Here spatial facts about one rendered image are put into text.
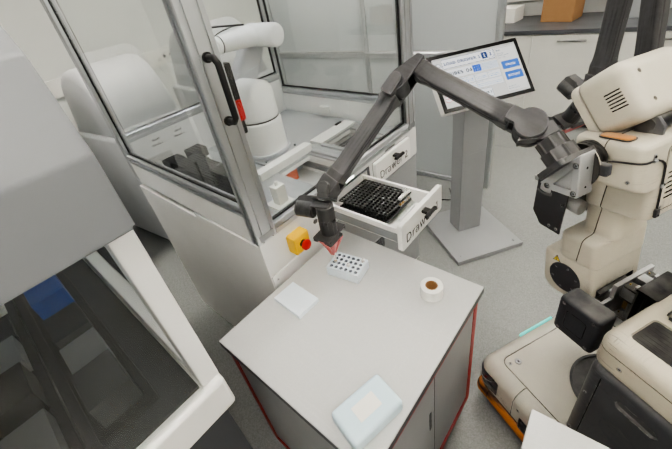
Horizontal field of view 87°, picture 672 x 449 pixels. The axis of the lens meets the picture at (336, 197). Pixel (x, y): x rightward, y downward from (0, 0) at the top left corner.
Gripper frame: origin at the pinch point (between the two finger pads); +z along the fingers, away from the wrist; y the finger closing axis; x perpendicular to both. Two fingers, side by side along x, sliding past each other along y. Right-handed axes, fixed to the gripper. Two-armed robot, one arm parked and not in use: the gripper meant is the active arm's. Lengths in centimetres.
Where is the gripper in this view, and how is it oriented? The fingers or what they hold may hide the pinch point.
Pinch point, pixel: (333, 251)
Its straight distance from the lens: 122.8
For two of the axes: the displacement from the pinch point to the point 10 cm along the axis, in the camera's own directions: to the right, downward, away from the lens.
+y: -5.3, 5.2, -6.6
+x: 8.3, 1.9, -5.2
